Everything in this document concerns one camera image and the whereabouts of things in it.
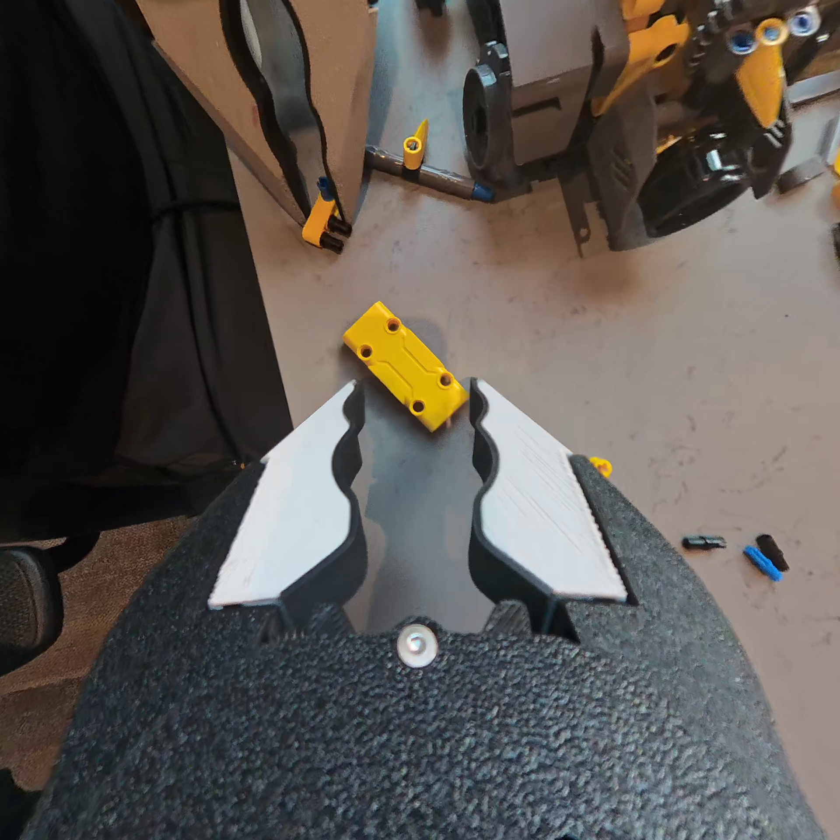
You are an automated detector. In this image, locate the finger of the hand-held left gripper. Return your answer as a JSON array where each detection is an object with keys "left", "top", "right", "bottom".
[
  {"left": 133, "top": 0, "right": 312, "bottom": 225},
  {"left": 281, "top": 0, "right": 380, "bottom": 227}
]

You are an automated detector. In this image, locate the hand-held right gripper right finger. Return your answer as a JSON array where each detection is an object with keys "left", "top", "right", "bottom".
[{"left": 467, "top": 377, "right": 631, "bottom": 632}]

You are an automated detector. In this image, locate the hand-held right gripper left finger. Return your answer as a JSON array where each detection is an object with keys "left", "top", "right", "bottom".
[{"left": 207, "top": 379, "right": 370, "bottom": 627}]

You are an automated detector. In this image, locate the short yellow beam with pins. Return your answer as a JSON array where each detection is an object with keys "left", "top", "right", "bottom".
[{"left": 301, "top": 176, "right": 353, "bottom": 255}]

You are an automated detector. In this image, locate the yellow rectangular building panel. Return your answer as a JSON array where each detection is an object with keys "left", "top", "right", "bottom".
[{"left": 341, "top": 301, "right": 471, "bottom": 434}]

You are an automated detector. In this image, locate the grey shaft with yellow lever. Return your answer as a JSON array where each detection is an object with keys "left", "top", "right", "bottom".
[{"left": 364, "top": 118, "right": 494, "bottom": 202}]

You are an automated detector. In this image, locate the yellow grey toy vehicle model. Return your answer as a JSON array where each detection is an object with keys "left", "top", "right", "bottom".
[{"left": 459, "top": 0, "right": 831, "bottom": 258}]

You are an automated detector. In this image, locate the blue connector pin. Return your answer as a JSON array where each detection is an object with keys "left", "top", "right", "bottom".
[{"left": 743, "top": 545, "right": 784, "bottom": 583}]

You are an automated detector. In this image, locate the black mesh office chair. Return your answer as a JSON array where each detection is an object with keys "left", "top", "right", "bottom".
[{"left": 0, "top": 546, "right": 65, "bottom": 678}]

